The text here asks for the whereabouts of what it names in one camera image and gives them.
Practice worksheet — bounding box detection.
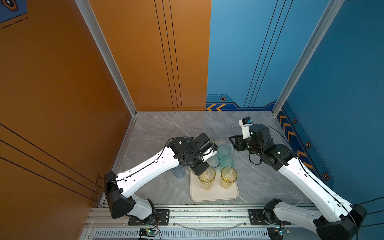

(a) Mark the blue grey glass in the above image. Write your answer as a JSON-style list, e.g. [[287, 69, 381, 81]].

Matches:
[[172, 165, 186, 179], [207, 155, 221, 170]]

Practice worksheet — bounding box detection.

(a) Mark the clear ribbed glass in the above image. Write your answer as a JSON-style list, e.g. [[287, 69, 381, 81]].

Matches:
[[215, 139, 228, 145]]

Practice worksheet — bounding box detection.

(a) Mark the amber glass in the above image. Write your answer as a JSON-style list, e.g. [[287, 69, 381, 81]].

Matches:
[[198, 167, 216, 190], [220, 167, 238, 189]]

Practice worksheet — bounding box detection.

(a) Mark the teal frosted glass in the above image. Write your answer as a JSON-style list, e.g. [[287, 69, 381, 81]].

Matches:
[[220, 155, 235, 169], [217, 144, 232, 159]]

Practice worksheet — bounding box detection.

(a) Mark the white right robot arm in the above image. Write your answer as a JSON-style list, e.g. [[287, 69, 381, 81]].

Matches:
[[229, 118, 368, 240]]

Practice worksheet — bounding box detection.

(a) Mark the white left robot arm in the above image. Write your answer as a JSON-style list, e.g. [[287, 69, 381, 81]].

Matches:
[[103, 133, 218, 224]]

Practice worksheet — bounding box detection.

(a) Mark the cream plastic tray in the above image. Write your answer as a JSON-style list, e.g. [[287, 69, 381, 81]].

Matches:
[[190, 169, 239, 202]]

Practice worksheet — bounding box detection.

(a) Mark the right green circuit board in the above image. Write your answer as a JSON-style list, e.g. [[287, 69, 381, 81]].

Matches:
[[267, 228, 291, 240]]

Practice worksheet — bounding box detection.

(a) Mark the green circuit board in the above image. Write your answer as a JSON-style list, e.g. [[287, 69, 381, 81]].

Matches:
[[267, 228, 291, 240], [138, 228, 161, 240]]

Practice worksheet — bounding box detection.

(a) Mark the left green circuit board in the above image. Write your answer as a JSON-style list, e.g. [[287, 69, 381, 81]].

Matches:
[[138, 228, 161, 240]]

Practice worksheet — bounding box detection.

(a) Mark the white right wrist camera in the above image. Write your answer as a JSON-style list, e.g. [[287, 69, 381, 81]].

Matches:
[[239, 117, 254, 140]]

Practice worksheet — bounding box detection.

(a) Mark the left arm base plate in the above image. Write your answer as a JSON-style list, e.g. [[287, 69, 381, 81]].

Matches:
[[128, 209, 170, 226]]

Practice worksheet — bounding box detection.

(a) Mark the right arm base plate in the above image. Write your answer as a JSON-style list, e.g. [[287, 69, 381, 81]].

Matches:
[[248, 209, 292, 226]]

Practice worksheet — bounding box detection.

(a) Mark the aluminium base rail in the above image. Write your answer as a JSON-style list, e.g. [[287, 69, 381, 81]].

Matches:
[[79, 204, 319, 240]]

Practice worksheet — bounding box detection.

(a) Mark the aluminium corner post right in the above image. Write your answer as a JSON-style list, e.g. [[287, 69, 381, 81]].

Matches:
[[272, 0, 345, 117]]

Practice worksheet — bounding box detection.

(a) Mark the aluminium corner post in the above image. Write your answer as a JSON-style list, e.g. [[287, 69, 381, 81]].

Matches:
[[75, 0, 137, 117], [272, 0, 345, 117]]

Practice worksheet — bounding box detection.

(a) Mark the aluminium corner post left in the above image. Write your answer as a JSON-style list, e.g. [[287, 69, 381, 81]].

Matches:
[[75, 0, 137, 117]]

